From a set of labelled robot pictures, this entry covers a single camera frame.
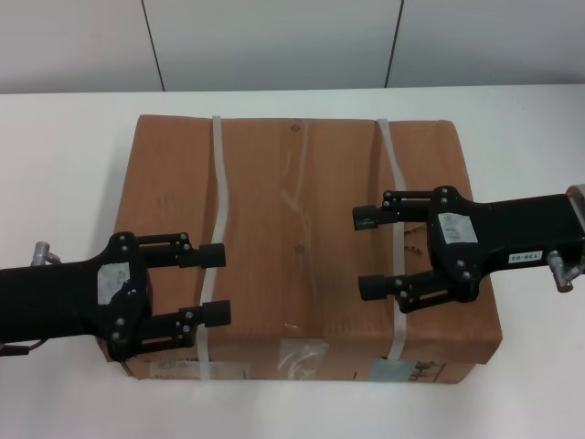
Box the right gripper cable with plugs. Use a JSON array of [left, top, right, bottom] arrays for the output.
[[548, 249, 585, 293]]

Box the brown cardboard box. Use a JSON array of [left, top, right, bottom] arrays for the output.
[[93, 112, 505, 381]]

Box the translucent white packing strap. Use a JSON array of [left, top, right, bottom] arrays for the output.
[[197, 114, 229, 380], [375, 117, 409, 367]]

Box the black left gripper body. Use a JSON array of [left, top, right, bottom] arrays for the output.
[[0, 231, 155, 363]]

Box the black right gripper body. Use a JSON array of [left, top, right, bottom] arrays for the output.
[[424, 185, 584, 303]]

